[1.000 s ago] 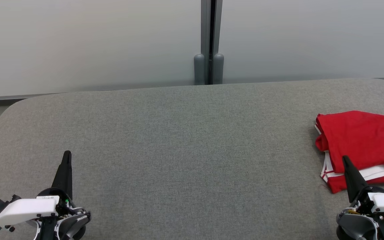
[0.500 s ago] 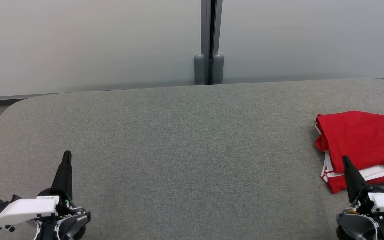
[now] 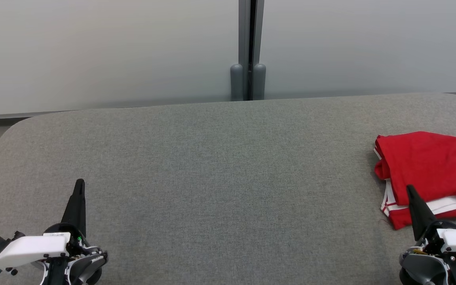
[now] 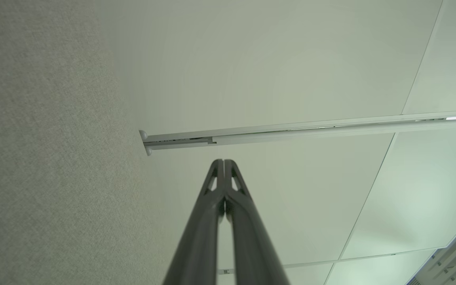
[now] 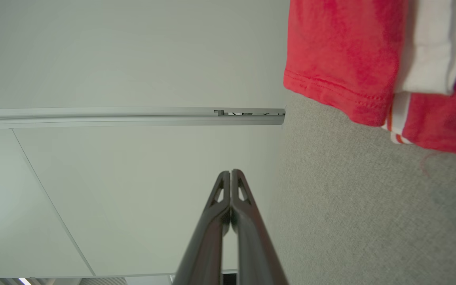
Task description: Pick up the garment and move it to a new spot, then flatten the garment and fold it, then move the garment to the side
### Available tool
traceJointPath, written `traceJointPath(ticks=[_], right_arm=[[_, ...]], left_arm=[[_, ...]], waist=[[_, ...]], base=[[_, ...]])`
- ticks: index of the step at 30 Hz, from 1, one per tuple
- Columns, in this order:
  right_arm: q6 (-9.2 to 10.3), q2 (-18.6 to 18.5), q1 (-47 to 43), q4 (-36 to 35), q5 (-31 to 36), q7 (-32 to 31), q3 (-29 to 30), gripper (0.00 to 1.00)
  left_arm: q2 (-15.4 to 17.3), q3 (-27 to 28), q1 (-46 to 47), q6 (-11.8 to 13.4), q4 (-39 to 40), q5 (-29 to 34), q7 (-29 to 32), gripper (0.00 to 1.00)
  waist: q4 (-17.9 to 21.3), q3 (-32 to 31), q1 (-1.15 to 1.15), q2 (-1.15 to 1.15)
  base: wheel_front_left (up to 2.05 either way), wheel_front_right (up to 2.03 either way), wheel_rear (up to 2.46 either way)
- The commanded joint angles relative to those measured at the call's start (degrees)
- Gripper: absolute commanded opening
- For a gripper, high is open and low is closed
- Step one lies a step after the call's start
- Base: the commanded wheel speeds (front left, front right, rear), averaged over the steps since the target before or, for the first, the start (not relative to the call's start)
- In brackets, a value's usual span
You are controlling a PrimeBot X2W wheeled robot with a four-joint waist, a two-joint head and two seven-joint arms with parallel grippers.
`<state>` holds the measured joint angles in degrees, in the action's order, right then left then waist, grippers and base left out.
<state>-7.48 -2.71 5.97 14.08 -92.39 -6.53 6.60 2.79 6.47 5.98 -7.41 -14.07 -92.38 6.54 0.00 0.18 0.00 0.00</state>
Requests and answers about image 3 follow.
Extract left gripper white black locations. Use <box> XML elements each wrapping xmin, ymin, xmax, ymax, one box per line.
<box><xmin>0</xmin><ymin>179</ymin><xmax>91</xmax><ymax>274</ymax></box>

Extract red shirt white sleeves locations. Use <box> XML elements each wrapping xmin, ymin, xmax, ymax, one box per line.
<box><xmin>374</xmin><ymin>131</ymin><xmax>456</xmax><ymax>208</ymax></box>

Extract grey rounded post foot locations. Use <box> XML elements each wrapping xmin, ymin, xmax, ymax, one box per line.
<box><xmin>230</xmin><ymin>63</ymin><xmax>244</xmax><ymax>102</ymax></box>
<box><xmin>253</xmin><ymin>63</ymin><xmax>267</xmax><ymax>101</ymax></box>

